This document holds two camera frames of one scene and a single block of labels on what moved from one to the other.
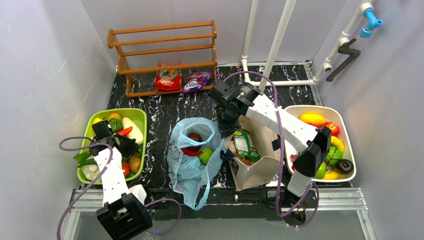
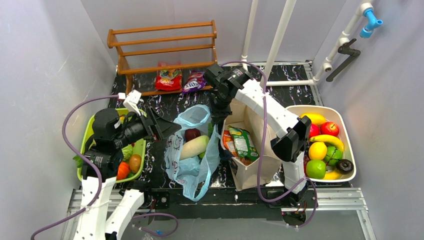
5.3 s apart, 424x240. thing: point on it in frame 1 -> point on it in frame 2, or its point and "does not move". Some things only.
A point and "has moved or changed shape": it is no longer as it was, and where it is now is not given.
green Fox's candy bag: (245, 146) does not move
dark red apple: (196, 137) -> (190, 134)
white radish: (135, 133) has moved or changed shape
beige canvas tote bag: (267, 141) does not move
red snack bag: (168, 80) does not move
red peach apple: (334, 127) does not move
